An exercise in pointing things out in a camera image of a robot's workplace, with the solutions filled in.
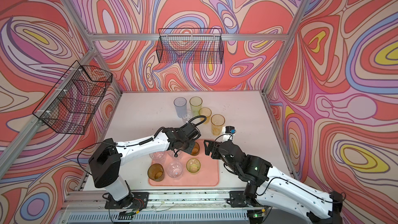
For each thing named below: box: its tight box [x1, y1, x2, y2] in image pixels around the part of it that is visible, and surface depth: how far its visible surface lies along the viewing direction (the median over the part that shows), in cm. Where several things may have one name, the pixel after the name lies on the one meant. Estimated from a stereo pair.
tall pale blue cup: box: [173, 96, 188, 118], surface depth 100 cm
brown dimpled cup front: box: [147, 163, 165, 182], surface depth 77 cm
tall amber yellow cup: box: [210, 113, 226, 137], surface depth 90 cm
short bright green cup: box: [186, 158, 202, 174], surface depth 84 cm
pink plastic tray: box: [148, 139, 220, 187], surface depth 82 cm
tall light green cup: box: [189, 95, 203, 118], surface depth 100 cm
